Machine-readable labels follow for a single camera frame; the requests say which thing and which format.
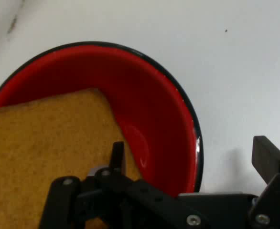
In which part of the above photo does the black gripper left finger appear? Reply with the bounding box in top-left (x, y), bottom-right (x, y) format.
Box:
top-left (39, 141), bottom-right (209, 229)

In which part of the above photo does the brown bread slice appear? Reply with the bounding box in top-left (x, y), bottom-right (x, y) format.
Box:
top-left (0, 87), bottom-right (142, 229)

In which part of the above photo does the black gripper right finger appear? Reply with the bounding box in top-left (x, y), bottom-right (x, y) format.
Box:
top-left (248, 135), bottom-right (280, 229)

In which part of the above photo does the red bowl with black rim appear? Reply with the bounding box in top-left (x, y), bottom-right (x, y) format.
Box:
top-left (0, 41), bottom-right (204, 198)

